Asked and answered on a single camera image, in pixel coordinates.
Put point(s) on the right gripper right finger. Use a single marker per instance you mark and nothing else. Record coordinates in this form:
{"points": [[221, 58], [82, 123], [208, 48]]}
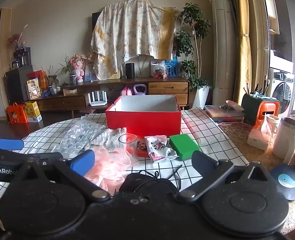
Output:
{"points": [[202, 163]]}

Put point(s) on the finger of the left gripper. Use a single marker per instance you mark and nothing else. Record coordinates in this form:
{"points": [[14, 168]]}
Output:
{"points": [[11, 144]]}

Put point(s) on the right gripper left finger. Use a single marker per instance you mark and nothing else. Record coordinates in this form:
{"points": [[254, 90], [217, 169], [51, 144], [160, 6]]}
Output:
{"points": [[83, 163]]}

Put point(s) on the green sponge block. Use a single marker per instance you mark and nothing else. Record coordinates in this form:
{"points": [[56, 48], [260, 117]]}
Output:
{"points": [[184, 146]]}

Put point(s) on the clear bubble wrap bag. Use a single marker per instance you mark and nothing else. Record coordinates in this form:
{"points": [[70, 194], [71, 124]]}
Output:
{"points": [[76, 138]]}

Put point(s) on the panda print wipes pack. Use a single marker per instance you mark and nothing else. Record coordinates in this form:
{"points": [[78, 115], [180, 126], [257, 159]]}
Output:
{"points": [[158, 150]]}

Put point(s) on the white knitted cloth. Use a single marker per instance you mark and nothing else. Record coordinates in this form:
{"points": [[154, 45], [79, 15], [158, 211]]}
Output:
{"points": [[108, 138]]}

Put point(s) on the black white checkered tablecloth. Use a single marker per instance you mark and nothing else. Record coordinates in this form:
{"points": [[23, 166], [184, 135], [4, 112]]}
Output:
{"points": [[195, 123]]}

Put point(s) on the orange gift bag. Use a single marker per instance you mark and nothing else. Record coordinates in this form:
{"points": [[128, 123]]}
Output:
{"points": [[17, 114]]}

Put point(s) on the yellow carton box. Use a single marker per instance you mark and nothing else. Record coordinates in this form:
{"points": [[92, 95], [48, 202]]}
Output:
{"points": [[32, 112]]}

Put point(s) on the clear drinking glass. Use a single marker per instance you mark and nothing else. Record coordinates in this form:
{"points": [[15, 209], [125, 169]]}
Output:
{"points": [[129, 141]]}

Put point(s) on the clear plastic organizer case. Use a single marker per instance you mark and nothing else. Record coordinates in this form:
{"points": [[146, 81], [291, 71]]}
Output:
{"points": [[225, 113]]}

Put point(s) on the cartoon snack box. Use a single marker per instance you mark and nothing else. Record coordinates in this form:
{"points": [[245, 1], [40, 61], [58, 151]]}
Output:
{"points": [[33, 89]]}

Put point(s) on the orange tissue holder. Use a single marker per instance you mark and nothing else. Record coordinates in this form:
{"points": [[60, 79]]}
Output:
{"points": [[266, 124]]}

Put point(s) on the red cartoon boy packet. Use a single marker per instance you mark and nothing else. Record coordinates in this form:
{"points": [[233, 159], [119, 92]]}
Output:
{"points": [[141, 148]]}

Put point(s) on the white wifi router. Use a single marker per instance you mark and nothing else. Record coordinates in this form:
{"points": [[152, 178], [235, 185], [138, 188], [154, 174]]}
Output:
{"points": [[97, 98]]}

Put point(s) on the black mini fridge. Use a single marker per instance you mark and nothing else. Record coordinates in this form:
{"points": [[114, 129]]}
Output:
{"points": [[16, 82]]}

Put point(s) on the wooden tv cabinet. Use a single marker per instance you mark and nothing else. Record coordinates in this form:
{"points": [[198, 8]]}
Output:
{"points": [[75, 98]]}

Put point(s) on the dark green utensil holder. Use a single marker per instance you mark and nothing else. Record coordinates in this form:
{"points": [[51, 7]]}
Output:
{"points": [[251, 108]]}

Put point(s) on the red cardboard box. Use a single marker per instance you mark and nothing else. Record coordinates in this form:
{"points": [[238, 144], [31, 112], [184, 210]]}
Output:
{"points": [[145, 115]]}

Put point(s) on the white steel tumbler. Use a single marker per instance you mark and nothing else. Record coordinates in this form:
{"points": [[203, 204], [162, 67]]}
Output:
{"points": [[284, 144]]}

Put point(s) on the blue whale round lid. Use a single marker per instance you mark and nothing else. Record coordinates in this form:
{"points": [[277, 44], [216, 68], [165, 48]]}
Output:
{"points": [[284, 175]]}

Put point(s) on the pink small bag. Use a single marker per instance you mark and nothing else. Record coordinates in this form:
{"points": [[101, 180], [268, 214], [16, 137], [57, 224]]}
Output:
{"points": [[126, 91]]}

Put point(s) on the black coffee machine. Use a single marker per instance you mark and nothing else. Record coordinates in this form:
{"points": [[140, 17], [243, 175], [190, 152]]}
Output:
{"points": [[23, 57]]}

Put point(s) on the purple kettlebell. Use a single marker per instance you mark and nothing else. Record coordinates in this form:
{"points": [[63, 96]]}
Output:
{"points": [[139, 89]]}

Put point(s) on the small potted orchid plant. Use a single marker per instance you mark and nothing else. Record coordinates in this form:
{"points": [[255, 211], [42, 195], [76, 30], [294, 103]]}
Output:
{"points": [[69, 67]]}

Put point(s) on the pink plush doll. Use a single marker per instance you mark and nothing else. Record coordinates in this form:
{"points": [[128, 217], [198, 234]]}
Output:
{"points": [[77, 65]]}

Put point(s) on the blue plastic bag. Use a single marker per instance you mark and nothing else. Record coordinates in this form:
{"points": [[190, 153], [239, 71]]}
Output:
{"points": [[172, 67]]}

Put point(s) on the plastic bag of fruit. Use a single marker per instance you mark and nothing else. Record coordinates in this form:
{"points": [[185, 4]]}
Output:
{"points": [[158, 69]]}

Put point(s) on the black cylinder speaker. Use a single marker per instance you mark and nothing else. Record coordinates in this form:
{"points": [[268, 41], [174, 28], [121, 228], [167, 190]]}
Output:
{"points": [[130, 70]]}

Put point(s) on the washing machine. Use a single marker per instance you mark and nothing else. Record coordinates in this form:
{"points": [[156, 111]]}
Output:
{"points": [[282, 85]]}

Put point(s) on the tall green potted plant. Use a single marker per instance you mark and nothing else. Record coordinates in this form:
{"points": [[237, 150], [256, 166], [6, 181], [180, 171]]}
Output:
{"points": [[187, 46]]}

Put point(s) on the beige standing air conditioner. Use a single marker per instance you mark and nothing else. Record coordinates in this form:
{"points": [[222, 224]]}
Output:
{"points": [[225, 51]]}

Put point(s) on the floral sheet over television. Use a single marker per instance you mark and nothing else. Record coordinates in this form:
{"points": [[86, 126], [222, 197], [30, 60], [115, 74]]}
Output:
{"points": [[130, 28]]}

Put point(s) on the yellow curtain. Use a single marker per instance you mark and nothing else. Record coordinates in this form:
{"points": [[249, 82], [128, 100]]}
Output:
{"points": [[245, 57]]}

